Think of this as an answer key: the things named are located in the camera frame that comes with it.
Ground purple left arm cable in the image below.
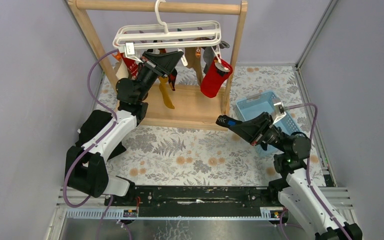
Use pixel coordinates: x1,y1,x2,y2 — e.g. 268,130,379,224
62,48,120,209

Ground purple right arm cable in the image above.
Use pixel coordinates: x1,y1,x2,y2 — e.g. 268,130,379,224
278,102,354,240

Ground red snowman sock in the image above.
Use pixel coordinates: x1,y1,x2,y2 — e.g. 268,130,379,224
200,57,233,98

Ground mustard yellow sock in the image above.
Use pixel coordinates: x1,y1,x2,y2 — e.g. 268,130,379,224
158,76,175,109

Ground dark argyle sock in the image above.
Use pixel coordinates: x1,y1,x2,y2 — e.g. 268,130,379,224
168,69,178,91

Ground grey sock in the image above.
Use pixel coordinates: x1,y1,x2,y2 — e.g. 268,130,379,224
202,40,230,74

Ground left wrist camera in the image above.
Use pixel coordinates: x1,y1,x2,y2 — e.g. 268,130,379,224
124,42,136,57

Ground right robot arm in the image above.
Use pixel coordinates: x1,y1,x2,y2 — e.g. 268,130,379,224
216,112,363,240

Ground black cloth on mat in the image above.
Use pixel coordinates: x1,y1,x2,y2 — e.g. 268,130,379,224
66,110,127,164

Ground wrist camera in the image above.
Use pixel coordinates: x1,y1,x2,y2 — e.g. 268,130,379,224
270,101,287,125
124,42,136,57

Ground orange clothes peg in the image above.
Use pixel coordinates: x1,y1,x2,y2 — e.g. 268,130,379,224
111,52,122,62

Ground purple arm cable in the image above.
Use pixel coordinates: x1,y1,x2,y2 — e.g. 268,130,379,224
62,48,120,209
278,102,354,240

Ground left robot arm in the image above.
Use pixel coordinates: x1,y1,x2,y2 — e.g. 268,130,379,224
64,50,184,206

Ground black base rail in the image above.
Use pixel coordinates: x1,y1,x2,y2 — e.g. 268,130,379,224
104,185,284,218

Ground light blue plastic basket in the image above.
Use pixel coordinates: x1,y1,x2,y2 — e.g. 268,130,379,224
236,91,310,164

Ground tan beige sock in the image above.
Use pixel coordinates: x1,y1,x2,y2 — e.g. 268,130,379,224
184,46,204,86

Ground white hanger clip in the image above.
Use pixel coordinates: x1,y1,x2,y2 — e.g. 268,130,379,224
211,45,231,73

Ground black sock with blue patch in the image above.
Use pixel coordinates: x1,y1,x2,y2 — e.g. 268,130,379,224
215,115,244,132

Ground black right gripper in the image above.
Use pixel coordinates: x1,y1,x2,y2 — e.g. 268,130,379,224
229,112,288,153

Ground red patterned christmas sock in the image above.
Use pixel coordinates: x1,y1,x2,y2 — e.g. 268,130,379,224
120,53,143,80

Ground white plastic sock hanger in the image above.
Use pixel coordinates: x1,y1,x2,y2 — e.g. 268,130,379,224
112,0,222,49

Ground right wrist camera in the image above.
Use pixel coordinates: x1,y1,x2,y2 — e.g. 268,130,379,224
270,101,287,125

